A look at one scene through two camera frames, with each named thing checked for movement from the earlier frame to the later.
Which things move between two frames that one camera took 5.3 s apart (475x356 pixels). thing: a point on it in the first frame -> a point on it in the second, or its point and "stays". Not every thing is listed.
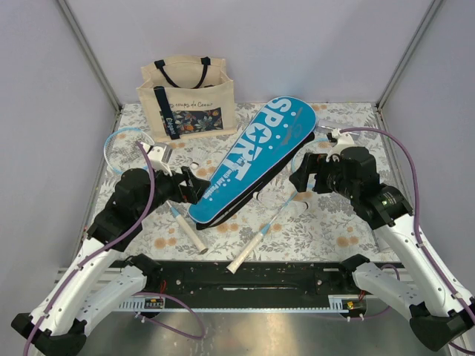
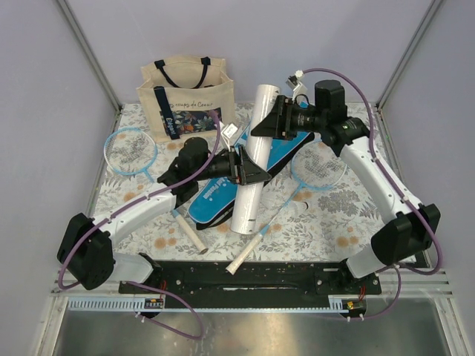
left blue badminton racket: (122, 151) stays
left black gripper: (197, 185) -> (243, 170)
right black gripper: (314, 163) -> (273, 125)
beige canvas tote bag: (182, 97) stays
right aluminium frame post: (434, 7) stays
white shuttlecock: (301, 205) stays
